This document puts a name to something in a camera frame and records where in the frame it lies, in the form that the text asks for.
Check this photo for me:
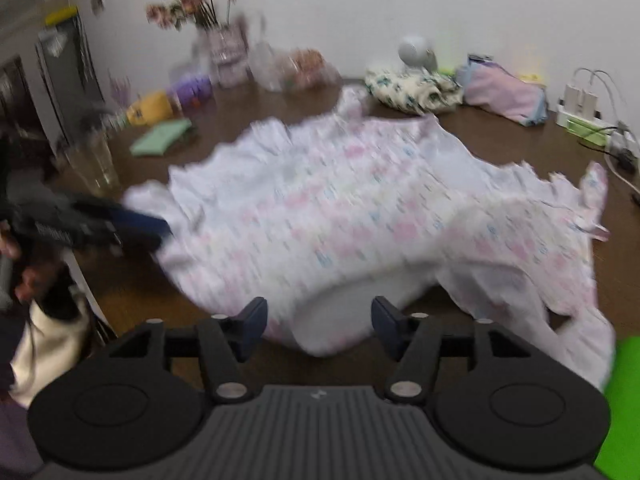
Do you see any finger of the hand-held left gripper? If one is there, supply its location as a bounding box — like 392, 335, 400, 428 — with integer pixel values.
112, 205, 173, 254

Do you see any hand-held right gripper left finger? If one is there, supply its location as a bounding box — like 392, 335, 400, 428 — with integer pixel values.
107, 296, 269, 406

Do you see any white power strip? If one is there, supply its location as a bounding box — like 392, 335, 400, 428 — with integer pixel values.
556, 104, 640, 149

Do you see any glass vase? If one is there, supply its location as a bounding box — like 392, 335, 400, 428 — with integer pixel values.
204, 24, 252, 89

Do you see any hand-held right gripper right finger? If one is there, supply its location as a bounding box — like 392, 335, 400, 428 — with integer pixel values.
371, 296, 536, 406

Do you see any white pink printed garment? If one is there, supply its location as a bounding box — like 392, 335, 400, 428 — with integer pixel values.
122, 87, 618, 391

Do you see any purple cup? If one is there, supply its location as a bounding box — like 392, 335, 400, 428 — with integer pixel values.
170, 72, 217, 109

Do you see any dark cabinet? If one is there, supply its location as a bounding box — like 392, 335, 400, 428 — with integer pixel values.
34, 10, 107, 128

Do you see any floral folded cloth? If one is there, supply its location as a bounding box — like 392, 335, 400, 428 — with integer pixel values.
365, 65, 464, 114

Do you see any yellow mug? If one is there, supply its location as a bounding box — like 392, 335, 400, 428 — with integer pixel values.
125, 91, 174, 126

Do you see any pink and blue garment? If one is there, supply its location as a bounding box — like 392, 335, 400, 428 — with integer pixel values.
457, 54, 549, 127

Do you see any person's left hand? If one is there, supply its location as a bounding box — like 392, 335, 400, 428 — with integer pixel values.
17, 264, 64, 304

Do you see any bright green object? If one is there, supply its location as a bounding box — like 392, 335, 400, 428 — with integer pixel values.
594, 337, 640, 467

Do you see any person's body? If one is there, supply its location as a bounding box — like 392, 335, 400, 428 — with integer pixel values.
0, 290, 94, 466

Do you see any white power cord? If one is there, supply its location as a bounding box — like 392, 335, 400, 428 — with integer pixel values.
602, 152, 640, 187

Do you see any drinking glass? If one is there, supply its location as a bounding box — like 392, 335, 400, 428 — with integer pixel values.
65, 132, 124, 197

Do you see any white round speaker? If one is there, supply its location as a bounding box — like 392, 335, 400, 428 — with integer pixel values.
397, 35, 439, 71

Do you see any yellow box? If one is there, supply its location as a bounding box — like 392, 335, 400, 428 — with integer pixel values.
44, 5, 81, 26

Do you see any black plug adapter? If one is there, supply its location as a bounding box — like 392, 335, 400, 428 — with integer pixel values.
607, 147, 640, 171

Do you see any clear plastic bag of snacks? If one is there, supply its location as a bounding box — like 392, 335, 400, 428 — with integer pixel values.
247, 12, 347, 94

